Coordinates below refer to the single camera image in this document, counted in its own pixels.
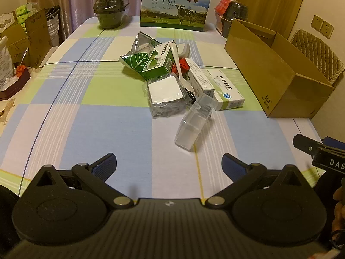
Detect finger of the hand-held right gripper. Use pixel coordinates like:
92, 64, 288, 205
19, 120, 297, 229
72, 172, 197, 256
324, 137, 345, 152
293, 134, 324, 155

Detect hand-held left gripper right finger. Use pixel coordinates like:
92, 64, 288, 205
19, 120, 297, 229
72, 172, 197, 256
205, 154, 310, 208

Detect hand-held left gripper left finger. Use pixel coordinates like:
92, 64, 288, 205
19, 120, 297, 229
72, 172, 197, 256
32, 153, 135, 208

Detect white green medicine box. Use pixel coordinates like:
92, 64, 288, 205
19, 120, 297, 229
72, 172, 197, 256
206, 68, 245, 112

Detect brown cardboard box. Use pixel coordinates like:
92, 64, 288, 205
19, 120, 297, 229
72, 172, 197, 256
224, 19, 334, 118

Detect silver foil tea pouch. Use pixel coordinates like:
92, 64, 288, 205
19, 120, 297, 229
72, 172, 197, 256
119, 31, 162, 79

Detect white plug charger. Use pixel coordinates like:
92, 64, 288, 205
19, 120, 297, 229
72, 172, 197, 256
176, 43, 190, 58

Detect person's right hand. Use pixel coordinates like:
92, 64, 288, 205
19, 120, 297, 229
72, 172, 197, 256
332, 186, 345, 234

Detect clear plastic container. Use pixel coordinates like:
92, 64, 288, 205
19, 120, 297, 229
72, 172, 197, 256
175, 94, 217, 151

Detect chair with quilted cover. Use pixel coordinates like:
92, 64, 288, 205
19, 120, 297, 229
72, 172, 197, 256
290, 29, 345, 87

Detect plastic wrapped white square item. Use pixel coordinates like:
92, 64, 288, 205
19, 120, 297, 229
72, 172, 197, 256
143, 73, 193, 118

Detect small red packet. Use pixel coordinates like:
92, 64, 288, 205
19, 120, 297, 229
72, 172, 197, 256
172, 58, 189, 74

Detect green carton box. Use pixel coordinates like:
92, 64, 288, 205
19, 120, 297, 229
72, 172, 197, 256
141, 43, 176, 81

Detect white plastic spoon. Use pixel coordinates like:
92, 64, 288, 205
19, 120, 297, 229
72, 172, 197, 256
168, 45, 195, 92

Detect dark tray with papers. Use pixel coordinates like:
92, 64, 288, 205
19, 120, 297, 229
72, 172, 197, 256
0, 69, 31, 101

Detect white plastic bag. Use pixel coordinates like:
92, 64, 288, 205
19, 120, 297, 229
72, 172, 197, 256
0, 35, 14, 84

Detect tall brown cardboard carton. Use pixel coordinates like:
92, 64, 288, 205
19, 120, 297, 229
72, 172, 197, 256
24, 7, 53, 68

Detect wooden door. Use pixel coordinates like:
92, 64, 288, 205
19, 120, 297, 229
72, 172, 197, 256
234, 0, 309, 41

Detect dark pot in plastic wrap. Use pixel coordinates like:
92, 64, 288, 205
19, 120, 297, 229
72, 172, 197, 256
221, 1, 250, 38
93, 0, 130, 30

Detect grey white bag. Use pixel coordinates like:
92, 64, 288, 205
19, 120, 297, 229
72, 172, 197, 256
46, 5, 61, 46

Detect low brown cardboard carton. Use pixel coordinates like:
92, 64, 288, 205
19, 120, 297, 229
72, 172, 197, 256
0, 23, 30, 68

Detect red box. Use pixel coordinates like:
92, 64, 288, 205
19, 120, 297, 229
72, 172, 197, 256
214, 0, 234, 19

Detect milk carton gift box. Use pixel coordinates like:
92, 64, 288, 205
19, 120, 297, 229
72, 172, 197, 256
140, 0, 213, 32

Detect green tissue pack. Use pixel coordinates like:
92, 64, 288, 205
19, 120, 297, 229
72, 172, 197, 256
16, 2, 39, 23

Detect white scalloped paper box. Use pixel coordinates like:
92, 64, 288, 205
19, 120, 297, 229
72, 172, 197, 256
0, 12, 17, 31

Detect black cable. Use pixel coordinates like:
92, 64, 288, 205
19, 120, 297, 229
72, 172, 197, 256
185, 88, 197, 104

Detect wall socket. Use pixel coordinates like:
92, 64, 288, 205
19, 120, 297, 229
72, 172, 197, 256
311, 15, 324, 31
321, 20, 335, 39

